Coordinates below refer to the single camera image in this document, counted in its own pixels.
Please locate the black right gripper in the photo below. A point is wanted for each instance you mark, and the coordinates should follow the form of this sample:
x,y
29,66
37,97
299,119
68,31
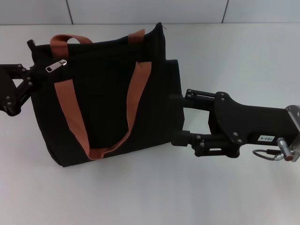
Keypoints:
x,y
253,124

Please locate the silver zipper pull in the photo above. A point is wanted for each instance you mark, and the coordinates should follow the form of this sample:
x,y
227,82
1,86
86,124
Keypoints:
x,y
55,66

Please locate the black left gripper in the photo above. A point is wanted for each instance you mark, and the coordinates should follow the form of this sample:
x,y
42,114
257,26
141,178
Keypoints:
x,y
4,84

